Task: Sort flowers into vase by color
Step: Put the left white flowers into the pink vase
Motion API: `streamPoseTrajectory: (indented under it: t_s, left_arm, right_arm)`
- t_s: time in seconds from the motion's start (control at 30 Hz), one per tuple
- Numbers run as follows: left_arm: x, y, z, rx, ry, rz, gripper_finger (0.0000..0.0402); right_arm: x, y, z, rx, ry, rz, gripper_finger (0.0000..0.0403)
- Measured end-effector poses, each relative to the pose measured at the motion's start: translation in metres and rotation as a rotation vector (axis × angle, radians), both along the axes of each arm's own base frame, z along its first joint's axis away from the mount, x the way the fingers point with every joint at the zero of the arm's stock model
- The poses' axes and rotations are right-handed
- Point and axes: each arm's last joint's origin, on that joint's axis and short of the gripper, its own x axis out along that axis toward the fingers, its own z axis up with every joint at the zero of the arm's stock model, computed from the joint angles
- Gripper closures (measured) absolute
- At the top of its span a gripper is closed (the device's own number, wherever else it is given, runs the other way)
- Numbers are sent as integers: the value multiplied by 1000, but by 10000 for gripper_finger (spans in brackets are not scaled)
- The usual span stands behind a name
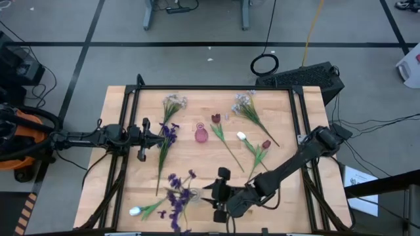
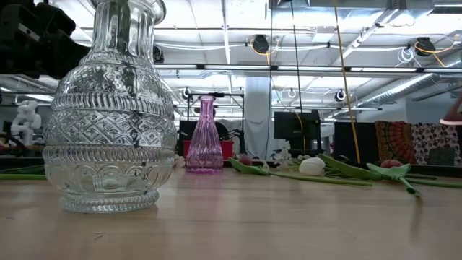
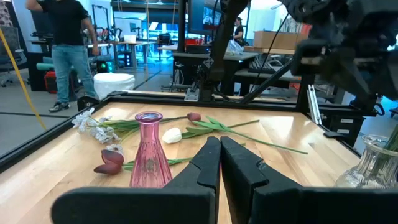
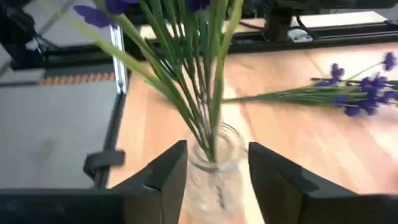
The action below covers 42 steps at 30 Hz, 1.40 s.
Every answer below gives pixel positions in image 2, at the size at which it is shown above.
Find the red artificial tulip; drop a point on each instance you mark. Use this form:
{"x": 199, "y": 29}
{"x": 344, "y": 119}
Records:
{"x": 391, "y": 163}
{"x": 249, "y": 168}

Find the white artificial flower spray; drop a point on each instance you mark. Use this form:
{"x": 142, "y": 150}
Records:
{"x": 285, "y": 151}

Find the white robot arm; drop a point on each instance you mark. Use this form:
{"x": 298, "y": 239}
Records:
{"x": 25, "y": 121}

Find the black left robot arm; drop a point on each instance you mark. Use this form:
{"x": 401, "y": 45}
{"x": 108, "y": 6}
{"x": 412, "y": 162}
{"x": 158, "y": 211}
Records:
{"x": 36, "y": 43}

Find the pink ribbed glass vase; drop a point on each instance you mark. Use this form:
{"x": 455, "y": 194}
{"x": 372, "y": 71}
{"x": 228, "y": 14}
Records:
{"x": 205, "y": 144}

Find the clear patterned glass vase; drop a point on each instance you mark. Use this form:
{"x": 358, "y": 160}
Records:
{"x": 108, "y": 144}

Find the red plastic bin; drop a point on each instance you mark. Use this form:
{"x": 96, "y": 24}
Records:
{"x": 228, "y": 148}

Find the black monitor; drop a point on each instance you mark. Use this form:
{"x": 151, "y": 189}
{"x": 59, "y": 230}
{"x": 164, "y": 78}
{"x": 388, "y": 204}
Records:
{"x": 353, "y": 141}
{"x": 288, "y": 126}

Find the white artificial tulip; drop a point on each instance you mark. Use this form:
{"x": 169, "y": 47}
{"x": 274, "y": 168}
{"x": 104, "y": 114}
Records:
{"x": 312, "y": 166}

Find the orange patterned cloth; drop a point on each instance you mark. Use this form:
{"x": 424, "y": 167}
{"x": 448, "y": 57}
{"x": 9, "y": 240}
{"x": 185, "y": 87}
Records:
{"x": 395, "y": 141}

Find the white dark patterned cloth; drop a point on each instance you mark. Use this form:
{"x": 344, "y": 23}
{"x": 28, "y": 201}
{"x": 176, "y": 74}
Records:
{"x": 433, "y": 139}

